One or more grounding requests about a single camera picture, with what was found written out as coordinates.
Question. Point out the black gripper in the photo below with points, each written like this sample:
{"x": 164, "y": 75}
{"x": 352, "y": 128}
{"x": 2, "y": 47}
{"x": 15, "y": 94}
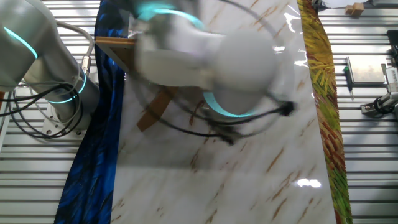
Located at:
{"x": 227, "y": 133}

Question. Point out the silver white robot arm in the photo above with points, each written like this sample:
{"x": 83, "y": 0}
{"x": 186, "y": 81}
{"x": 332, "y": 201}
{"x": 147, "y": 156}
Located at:
{"x": 31, "y": 31}

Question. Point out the yellow green painted cloth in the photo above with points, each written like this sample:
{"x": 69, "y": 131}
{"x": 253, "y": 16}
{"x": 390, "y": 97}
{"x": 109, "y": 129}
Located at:
{"x": 329, "y": 124}

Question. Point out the wooden picture frame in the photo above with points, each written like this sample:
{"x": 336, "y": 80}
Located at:
{"x": 152, "y": 115}

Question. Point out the blue painted cloth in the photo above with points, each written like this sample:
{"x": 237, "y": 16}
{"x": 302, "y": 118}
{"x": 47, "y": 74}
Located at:
{"x": 90, "y": 174}

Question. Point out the silver ribbed camera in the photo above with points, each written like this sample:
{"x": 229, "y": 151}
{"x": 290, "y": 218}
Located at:
{"x": 392, "y": 77}

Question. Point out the grey metal plate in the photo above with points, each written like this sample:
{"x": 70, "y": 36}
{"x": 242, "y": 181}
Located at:
{"x": 365, "y": 70}

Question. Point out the white marble pattern mat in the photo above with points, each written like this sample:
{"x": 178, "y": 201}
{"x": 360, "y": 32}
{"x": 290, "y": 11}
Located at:
{"x": 217, "y": 186}

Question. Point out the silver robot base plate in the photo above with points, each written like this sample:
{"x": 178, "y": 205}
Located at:
{"x": 49, "y": 127}

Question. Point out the small wooden block piece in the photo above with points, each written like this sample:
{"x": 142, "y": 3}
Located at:
{"x": 357, "y": 10}

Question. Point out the black camera bracket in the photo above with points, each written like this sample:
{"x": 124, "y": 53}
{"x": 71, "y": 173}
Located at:
{"x": 393, "y": 39}

